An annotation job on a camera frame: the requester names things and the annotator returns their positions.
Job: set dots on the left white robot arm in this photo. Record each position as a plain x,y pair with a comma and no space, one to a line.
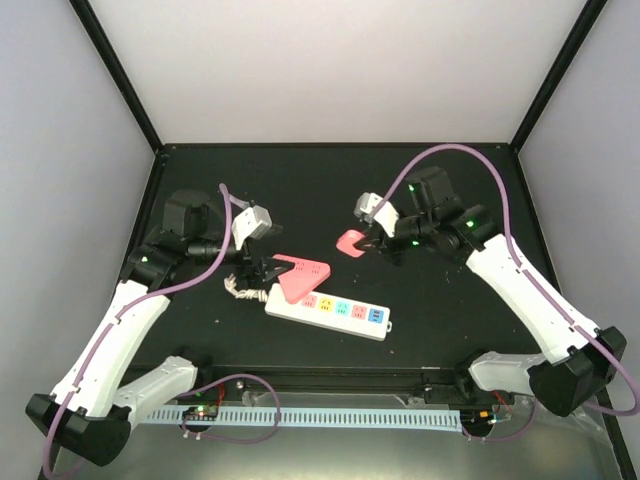
90,412

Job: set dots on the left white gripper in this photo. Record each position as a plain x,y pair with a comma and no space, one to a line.
267,262

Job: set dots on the light blue slotted cable duct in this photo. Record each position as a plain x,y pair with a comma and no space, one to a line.
292,417

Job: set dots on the black aluminium frame rail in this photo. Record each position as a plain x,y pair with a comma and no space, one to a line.
350,377

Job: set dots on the pink extension socket adapter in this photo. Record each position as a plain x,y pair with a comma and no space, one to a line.
303,278

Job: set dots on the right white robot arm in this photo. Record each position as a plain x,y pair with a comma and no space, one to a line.
443,224

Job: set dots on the white power strip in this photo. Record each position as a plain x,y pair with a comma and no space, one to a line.
333,313

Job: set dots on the right circuit board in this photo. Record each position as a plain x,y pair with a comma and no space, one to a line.
477,418

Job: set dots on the left circuit board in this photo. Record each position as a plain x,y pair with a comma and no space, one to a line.
201,413

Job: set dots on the pink square plug piece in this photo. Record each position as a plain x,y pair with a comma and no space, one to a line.
347,243

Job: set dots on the circuit board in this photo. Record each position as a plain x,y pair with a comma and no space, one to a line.
477,418
201,413

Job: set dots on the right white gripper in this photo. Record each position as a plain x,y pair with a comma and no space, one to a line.
374,238

